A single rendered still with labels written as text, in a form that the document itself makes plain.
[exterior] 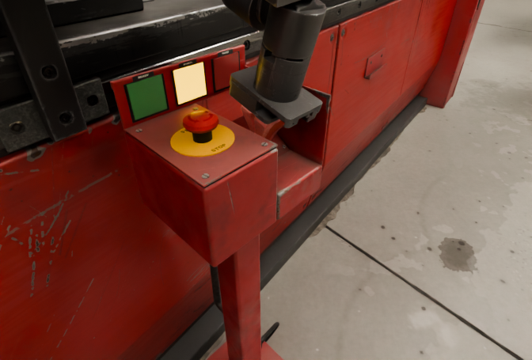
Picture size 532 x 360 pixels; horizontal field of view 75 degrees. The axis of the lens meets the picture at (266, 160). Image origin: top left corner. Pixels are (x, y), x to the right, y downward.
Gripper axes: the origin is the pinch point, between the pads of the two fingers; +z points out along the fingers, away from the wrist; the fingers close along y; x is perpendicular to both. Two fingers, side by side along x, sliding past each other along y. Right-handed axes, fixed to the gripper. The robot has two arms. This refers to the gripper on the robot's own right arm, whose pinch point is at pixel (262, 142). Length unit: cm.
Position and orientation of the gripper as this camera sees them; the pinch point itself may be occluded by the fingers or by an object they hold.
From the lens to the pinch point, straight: 48.1
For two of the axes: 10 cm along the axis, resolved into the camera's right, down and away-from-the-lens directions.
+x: -6.9, 4.0, -6.0
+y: -6.9, -6.0, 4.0
